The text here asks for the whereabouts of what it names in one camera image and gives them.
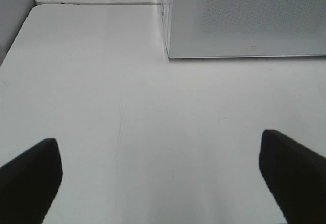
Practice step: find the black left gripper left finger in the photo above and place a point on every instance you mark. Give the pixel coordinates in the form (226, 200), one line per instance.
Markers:
(30, 182)

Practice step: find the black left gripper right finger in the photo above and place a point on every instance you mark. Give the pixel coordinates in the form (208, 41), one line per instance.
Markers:
(295, 176)

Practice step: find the white microwave door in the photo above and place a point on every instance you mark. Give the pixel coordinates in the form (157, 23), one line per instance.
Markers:
(247, 28)

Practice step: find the white microwave oven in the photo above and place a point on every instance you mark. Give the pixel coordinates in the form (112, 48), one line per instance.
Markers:
(165, 11)

